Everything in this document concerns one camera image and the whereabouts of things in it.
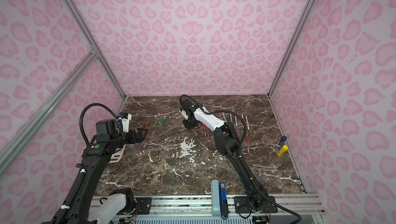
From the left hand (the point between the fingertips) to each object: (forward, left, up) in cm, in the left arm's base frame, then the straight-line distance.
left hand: (138, 128), depth 78 cm
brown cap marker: (+21, -60, -20) cm, 66 cm away
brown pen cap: (+16, +7, -20) cm, 26 cm away
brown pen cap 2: (+17, +4, -20) cm, 26 cm away
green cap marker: (+20, -52, -21) cm, 59 cm away
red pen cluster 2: (+7, -28, -19) cm, 35 cm away
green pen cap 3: (+19, -7, -20) cm, 29 cm away
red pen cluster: (+9, -33, -20) cm, 40 cm away
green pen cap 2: (+17, -5, -19) cm, 26 cm away
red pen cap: (+2, +4, -20) cm, 20 cm away
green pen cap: (+17, -2, -20) cm, 26 cm away
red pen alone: (+2, -60, -20) cm, 63 cm away
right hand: (+14, -24, -18) cm, 33 cm away
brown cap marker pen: (+15, -62, -20) cm, 67 cm away
